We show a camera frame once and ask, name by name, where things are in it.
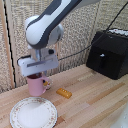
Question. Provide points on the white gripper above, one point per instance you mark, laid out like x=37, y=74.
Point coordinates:
x=37, y=64

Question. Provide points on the pink mug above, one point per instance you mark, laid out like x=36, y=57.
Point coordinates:
x=36, y=85

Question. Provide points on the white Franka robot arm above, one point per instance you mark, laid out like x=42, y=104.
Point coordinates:
x=50, y=23

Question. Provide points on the yellow rectangular block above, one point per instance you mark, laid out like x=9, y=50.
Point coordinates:
x=64, y=92

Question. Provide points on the white floral rimmed plate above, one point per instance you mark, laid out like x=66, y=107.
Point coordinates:
x=33, y=113

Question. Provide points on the black box appliance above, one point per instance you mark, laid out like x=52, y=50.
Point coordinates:
x=110, y=53

